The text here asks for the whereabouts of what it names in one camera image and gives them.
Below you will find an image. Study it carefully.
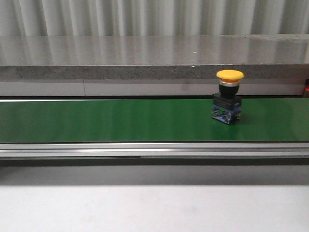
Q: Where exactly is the yellow mushroom push button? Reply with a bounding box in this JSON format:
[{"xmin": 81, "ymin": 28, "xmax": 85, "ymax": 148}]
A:
[{"xmin": 211, "ymin": 70, "xmax": 244, "ymax": 125}]

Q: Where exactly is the grey stone countertop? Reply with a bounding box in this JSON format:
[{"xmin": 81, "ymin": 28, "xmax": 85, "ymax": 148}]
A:
[{"xmin": 0, "ymin": 34, "xmax": 309, "ymax": 97}]

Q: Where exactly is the green conveyor belt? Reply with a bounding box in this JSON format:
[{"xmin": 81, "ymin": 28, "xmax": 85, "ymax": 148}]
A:
[{"xmin": 0, "ymin": 98, "xmax": 309, "ymax": 143}]

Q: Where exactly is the white pleated curtain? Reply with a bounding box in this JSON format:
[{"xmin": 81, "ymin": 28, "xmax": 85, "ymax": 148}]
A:
[{"xmin": 0, "ymin": 0, "xmax": 309, "ymax": 36}]

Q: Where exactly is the aluminium conveyor frame rail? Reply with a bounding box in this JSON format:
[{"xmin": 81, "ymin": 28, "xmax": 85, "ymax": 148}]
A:
[{"xmin": 0, "ymin": 142, "xmax": 309, "ymax": 160}]

